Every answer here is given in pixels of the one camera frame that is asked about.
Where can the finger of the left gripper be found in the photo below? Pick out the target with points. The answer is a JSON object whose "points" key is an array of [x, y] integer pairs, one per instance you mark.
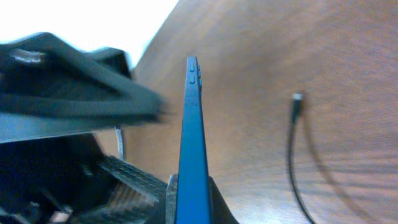
{"points": [[49, 88]]}

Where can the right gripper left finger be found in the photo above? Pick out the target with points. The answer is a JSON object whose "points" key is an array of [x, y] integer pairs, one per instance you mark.
{"points": [[171, 199]]}

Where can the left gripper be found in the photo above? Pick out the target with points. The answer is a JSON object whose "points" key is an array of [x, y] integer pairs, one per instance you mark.
{"points": [[64, 172]]}

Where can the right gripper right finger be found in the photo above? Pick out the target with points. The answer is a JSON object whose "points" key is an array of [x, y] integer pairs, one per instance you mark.
{"points": [[221, 212]]}

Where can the blue screen smartphone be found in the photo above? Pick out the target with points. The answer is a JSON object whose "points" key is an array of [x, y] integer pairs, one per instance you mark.
{"points": [[193, 190]]}

